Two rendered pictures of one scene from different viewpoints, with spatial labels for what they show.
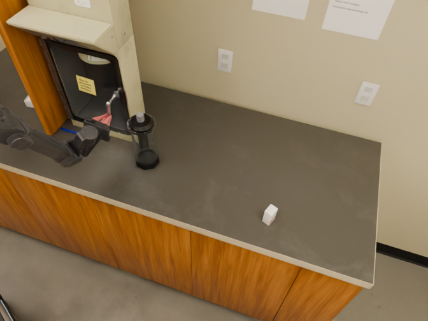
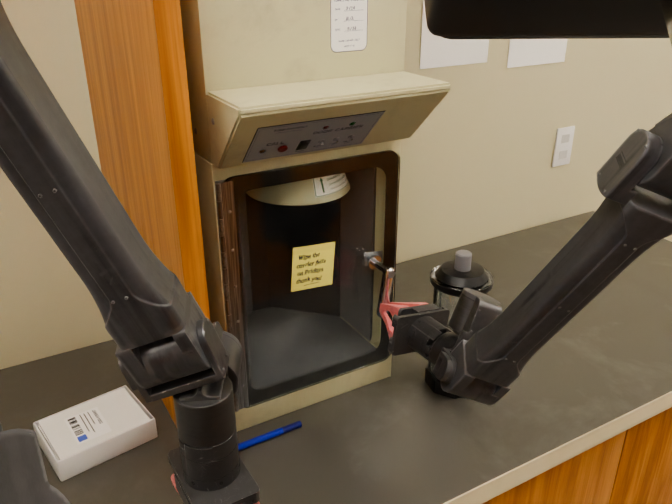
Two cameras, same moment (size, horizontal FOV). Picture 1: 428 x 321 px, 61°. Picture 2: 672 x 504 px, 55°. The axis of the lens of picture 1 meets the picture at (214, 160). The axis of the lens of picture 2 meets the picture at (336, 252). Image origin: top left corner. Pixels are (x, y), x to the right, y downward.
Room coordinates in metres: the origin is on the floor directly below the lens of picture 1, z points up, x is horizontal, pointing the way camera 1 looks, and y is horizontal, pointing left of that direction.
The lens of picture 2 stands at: (0.44, 1.16, 1.68)
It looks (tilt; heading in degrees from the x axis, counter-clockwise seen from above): 25 degrees down; 313
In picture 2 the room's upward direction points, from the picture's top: straight up
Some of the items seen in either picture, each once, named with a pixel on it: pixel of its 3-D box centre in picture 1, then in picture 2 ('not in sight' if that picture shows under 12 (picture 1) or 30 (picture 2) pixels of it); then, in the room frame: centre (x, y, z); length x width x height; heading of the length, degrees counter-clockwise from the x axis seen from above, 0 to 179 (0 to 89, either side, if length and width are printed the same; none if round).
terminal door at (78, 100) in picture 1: (90, 91); (317, 281); (1.10, 0.50, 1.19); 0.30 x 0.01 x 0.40; 74
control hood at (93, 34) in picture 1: (64, 36); (332, 123); (1.05, 0.52, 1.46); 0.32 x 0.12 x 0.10; 74
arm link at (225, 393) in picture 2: not in sight; (205, 404); (0.88, 0.87, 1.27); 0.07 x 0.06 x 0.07; 136
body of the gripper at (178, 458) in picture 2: not in sight; (210, 456); (0.88, 0.88, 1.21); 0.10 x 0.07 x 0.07; 164
